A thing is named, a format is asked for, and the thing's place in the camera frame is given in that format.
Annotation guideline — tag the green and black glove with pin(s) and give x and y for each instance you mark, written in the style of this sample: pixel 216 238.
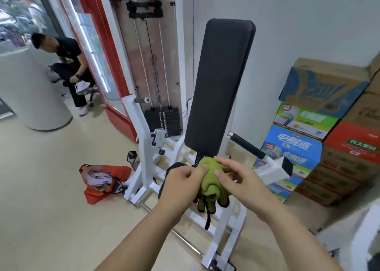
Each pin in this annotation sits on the green and black glove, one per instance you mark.
pixel 212 187

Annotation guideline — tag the brown and blue cardboard box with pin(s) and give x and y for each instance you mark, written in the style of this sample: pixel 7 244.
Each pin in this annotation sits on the brown and blue cardboard box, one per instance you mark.
pixel 320 87

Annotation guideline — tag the person's left thumb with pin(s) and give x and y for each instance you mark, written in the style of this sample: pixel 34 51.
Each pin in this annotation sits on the person's left thumb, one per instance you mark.
pixel 198 169

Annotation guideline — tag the green and white carton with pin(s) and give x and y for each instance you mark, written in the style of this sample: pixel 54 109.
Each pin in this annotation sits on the green and white carton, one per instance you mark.
pixel 305 121

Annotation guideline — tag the white pouch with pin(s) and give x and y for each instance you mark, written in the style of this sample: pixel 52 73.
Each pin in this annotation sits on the white pouch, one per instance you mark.
pixel 99 178

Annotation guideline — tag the person's left forearm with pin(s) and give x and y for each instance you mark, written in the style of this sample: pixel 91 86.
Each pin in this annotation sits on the person's left forearm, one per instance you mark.
pixel 139 244

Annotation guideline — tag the plain brown cardboard box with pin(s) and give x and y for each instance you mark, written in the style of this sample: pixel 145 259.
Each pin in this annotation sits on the plain brown cardboard box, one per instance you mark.
pixel 363 110

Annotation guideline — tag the white sneaker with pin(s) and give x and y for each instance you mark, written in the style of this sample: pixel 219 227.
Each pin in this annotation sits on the white sneaker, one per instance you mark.
pixel 82 87

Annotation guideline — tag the person's left hand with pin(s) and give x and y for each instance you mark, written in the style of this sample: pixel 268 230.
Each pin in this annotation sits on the person's left hand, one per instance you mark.
pixel 178 187

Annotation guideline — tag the black seat pad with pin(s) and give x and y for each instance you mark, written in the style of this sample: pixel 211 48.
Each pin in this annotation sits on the black seat pad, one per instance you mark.
pixel 170 170

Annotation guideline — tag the person's right hand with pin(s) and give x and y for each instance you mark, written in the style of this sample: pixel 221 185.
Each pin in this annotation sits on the person's right hand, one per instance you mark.
pixel 252 190

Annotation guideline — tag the black coil spring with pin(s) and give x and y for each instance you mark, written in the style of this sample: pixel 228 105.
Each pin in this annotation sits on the black coil spring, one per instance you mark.
pixel 199 159

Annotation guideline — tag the black pulley bracket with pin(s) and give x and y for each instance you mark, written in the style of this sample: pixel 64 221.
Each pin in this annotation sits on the black pulley bracket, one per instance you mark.
pixel 145 10

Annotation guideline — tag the black water bottle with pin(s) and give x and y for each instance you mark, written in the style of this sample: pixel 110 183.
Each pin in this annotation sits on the black water bottle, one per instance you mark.
pixel 132 157

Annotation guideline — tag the person's right thumb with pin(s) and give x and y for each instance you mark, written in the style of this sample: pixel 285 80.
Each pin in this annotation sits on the person's right thumb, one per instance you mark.
pixel 225 176

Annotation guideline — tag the red glass-door cooler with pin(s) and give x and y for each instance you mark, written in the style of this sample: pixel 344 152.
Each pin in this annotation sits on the red glass-door cooler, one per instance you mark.
pixel 101 57

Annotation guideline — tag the white round column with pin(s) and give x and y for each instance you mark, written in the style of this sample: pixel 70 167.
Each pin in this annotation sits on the white round column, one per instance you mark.
pixel 32 93

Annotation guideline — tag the chrome floor bar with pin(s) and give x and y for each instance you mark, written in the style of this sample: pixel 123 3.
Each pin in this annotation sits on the chrome floor bar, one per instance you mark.
pixel 178 235

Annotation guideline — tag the white gym machine frame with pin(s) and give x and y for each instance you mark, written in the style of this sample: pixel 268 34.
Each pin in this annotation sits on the white gym machine frame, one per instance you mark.
pixel 145 149

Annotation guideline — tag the black weight stack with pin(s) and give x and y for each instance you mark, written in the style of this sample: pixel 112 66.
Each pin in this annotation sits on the black weight stack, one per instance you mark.
pixel 166 121

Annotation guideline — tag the white machine post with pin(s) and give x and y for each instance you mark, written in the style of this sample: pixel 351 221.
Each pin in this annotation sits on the white machine post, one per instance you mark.
pixel 365 238

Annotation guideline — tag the person's right forearm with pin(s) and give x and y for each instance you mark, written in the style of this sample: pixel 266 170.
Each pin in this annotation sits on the person's right forearm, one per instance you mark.
pixel 297 244

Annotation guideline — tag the orange bag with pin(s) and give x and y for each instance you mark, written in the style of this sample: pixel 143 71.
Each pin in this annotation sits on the orange bag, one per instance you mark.
pixel 118 174

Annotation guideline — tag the large blue carton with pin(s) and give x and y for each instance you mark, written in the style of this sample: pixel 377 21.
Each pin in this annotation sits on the large blue carton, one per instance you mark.
pixel 294 144

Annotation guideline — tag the black backrest pad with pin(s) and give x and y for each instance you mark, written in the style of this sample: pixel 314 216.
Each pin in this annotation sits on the black backrest pad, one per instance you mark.
pixel 219 87

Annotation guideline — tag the brown carton with green labels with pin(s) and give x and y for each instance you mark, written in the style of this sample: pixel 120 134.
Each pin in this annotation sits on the brown carton with green labels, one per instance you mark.
pixel 347 164
pixel 317 195
pixel 332 181

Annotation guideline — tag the red carton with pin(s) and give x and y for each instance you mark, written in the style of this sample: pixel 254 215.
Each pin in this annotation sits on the red carton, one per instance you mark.
pixel 353 143

